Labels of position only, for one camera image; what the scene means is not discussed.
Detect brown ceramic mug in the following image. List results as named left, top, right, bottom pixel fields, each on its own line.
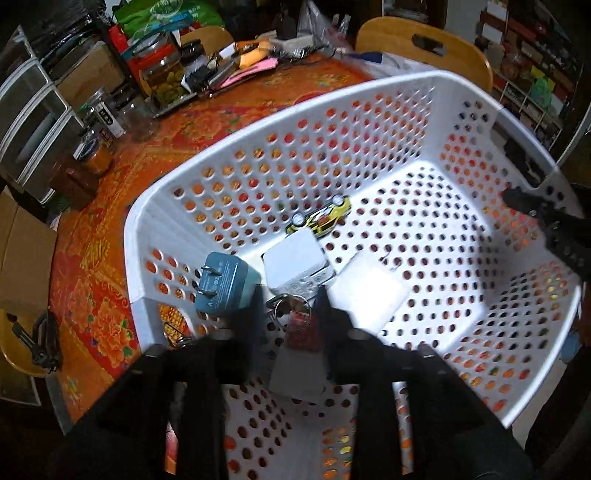
left=49, top=156, right=99, bottom=211

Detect green plastic bag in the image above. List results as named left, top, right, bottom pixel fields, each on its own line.
left=112, top=0, right=224, bottom=37

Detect colourful shelf rack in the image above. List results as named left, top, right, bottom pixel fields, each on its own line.
left=475, top=1, right=583, bottom=160

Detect pink paper pad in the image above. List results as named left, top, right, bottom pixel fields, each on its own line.
left=219, top=58, right=279, bottom=89

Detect empty glass jar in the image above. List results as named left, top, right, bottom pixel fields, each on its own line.
left=119, top=95, right=158, bottom=143

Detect wooden chair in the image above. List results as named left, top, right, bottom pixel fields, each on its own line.
left=1, top=310, right=49, bottom=378
left=356, top=16, right=494, bottom=93

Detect glass jar with pickles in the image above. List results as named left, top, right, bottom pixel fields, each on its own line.
left=138, top=44, right=186, bottom=110

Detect orange sauce jar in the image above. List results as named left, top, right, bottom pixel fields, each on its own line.
left=74, top=137, right=113, bottom=176

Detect red orange floral tablecloth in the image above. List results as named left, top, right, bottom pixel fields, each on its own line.
left=47, top=55, right=369, bottom=431

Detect yellow toy car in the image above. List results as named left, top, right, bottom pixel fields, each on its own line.
left=286, top=194, right=352, bottom=239

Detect large white square box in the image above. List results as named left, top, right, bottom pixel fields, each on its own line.
left=328, top=252, right=411, bottom=335

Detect wooden chair left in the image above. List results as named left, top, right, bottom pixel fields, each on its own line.
left=1, top=310, right=49, bottom=378

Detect wooden chair right back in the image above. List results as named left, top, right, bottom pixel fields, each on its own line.
left=356, top=16, right=494, bottom=93

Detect red patterned keychain tag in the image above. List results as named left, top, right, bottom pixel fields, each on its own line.
left=266, top=294, right=327, bottom=403

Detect small white square box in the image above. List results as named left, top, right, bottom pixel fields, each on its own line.
left=262, top=227, right=337, bottom=300

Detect grey plastic drawer tower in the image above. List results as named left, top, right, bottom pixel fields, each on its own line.
left=1, top=27, right=83, bottom=205

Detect white perforated plastic basket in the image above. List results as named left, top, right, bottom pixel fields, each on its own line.
left=124, top=71, right=590, bottom=479

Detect teal power adapter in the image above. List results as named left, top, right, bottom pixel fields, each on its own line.
left=194, top=252, right=262, bottom=317

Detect brown cardboard box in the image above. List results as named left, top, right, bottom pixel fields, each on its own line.
left=0, top=192, right=57, bottom=317

